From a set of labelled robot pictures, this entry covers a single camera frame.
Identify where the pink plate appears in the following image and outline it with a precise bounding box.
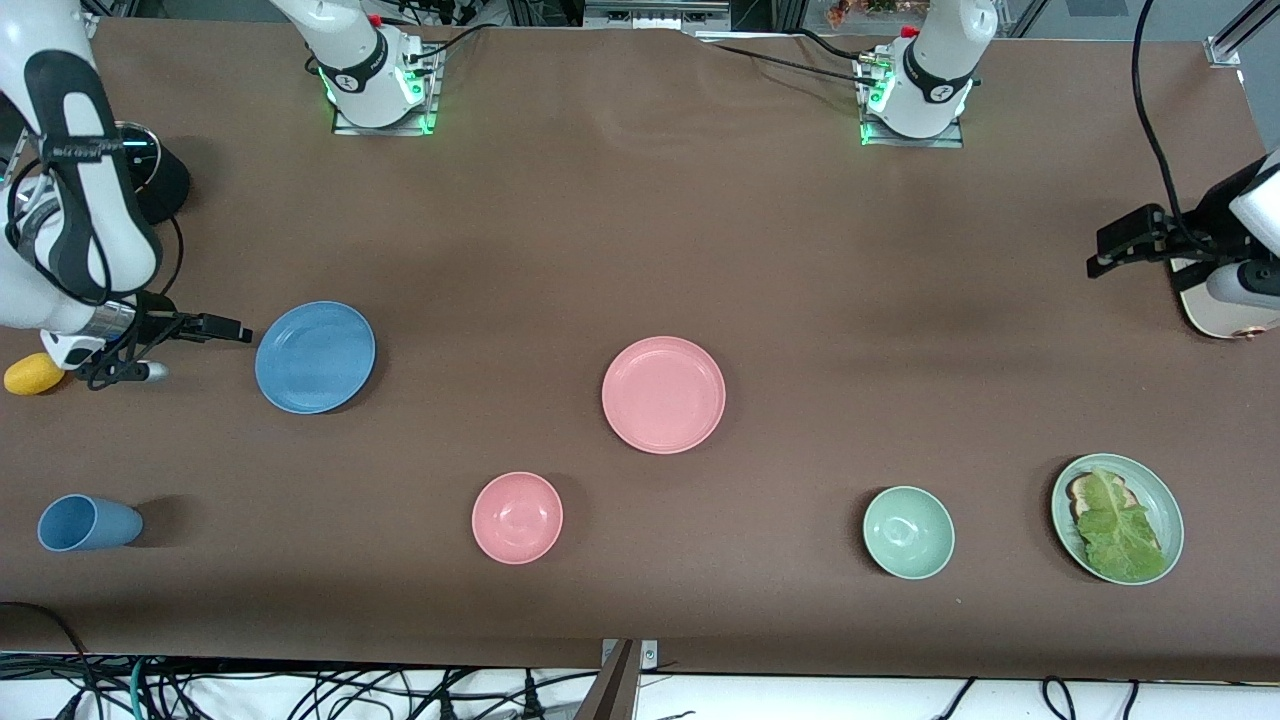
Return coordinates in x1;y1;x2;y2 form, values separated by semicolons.
601;335;728;456

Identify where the blue plate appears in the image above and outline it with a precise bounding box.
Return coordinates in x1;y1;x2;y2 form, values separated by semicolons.
254;301;377;415

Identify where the yellow lemon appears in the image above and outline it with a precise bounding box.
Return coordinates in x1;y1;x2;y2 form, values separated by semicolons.
3;352;68;396

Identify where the blue cup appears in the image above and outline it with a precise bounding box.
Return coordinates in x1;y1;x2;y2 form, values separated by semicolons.
37;494;144;553

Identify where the glass lid with blue knob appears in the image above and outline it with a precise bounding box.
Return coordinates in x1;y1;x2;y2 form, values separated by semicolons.
113;121;162;193

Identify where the bread slice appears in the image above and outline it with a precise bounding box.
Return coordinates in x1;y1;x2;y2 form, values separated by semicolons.
1066;472;1141;523

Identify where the green plate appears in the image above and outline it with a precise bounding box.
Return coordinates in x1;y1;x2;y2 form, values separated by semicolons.
1050;453;1186;587

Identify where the green lettuce leaf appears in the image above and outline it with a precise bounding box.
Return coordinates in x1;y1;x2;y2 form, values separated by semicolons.
1074;467;1167;583

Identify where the pink bowl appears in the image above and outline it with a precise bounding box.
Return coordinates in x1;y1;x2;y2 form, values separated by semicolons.
471;471;564;566

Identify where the green bowl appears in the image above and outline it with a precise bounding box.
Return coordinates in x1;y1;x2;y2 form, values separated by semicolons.
862;486;956;580

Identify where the brown table cover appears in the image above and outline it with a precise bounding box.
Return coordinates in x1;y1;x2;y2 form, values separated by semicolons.
0;16;1280;683

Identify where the thick black hanging cable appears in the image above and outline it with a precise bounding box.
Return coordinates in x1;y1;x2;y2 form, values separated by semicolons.
1131;0;1223;259

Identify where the black pot with blue handle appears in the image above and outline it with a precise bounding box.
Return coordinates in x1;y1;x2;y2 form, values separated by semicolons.
132;128;192;227

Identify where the aluminium frame profile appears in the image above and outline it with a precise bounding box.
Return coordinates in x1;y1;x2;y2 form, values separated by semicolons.
1204;0;1280;69

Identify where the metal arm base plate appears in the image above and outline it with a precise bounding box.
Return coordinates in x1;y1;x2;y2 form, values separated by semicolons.
858;52;967;150
331;42;442;137

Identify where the black base power cable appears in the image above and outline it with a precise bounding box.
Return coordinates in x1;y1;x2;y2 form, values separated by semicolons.
405;18;506;69
700;28;886;89

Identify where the grey metal rail box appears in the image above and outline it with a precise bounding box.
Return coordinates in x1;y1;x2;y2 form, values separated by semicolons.
583;0;733;31

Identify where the metal table edge bracket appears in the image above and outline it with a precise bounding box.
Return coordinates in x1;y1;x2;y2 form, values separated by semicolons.
575;638;660;720

